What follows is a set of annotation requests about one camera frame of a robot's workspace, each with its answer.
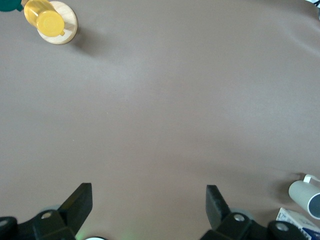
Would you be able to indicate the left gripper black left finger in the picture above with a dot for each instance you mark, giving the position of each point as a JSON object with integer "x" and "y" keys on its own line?
{"x": 75, "y": 207}

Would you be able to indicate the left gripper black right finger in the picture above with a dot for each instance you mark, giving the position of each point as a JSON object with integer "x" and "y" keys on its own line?
{"x": 220, "y": 207}

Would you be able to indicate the blue white milk carton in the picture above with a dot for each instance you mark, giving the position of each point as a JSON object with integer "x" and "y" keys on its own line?
{"x": 297, "y": 220}

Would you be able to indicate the beige mug with grey inside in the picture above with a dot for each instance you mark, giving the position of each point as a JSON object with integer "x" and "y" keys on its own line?
{"x": 302, "y": 195}

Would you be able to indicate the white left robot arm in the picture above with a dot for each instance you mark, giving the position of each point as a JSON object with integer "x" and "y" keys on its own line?
{"x": 93, "y": 238}

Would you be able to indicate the round wooden cup stand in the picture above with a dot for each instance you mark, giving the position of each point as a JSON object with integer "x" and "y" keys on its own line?
{"x": 70, "y": 22}

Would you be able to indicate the yellow plastic cup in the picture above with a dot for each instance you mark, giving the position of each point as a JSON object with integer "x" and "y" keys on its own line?
{"x": 47, "y": 21}

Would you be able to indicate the dark green cup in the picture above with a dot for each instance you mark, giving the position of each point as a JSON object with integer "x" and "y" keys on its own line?
{"x": 8, "y": 5}

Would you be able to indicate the brown table mat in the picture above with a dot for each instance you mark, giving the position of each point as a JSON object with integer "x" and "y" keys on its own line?
{"x": 160, "y": 112}

